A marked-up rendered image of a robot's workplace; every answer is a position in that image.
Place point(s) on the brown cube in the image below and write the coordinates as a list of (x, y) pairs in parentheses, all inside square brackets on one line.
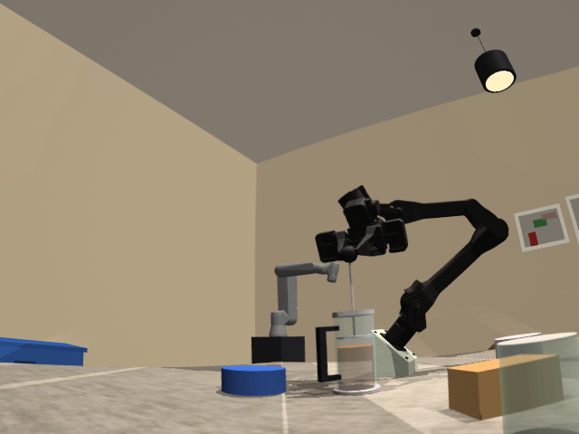
[(474, 390)]

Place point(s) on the glass french press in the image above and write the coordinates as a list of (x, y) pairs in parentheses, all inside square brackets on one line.
[(354, 346)]

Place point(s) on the blue short cylinder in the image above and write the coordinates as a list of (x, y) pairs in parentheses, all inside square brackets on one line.
[(253, 380)]

